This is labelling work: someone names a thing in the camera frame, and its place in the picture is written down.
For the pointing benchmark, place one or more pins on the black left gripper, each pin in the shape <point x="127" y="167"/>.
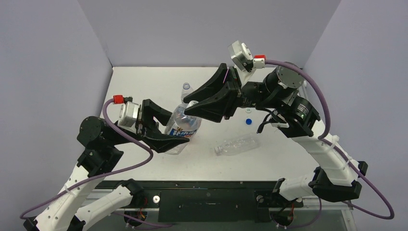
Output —
<point x="154" y="136"/>

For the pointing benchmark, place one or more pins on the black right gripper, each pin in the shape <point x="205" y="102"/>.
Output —
<point x="235" y="93"/>

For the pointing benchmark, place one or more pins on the white blue label bottle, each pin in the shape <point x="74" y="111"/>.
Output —
<point x="182" y="125"/>

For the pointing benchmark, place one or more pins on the blue label water bottle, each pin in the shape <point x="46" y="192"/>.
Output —
<point x="186" y="90"/>

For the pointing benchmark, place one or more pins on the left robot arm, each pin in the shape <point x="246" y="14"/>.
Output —
<point x="100" y="137"/>

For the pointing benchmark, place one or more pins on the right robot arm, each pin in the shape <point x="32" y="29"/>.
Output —
<point x="276" y="95"/>

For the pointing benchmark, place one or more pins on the clear empty plastic bottle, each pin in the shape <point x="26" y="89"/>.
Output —
<point x="237" y="145"/>

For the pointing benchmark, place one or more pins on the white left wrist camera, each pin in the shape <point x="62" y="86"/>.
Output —
<point x="128" y="114"/>

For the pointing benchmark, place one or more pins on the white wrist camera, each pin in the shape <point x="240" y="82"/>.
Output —
<point x="128" y="114"/>
<point x="245" y="63"/>

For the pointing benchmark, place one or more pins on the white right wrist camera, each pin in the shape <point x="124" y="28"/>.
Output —
<point x="245" y="63"/>

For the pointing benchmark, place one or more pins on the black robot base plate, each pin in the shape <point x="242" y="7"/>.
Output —
<point x="211" y="201"/>

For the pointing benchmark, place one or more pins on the aluminium table edge rail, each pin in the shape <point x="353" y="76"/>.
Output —
<point x="335" y="179"/>

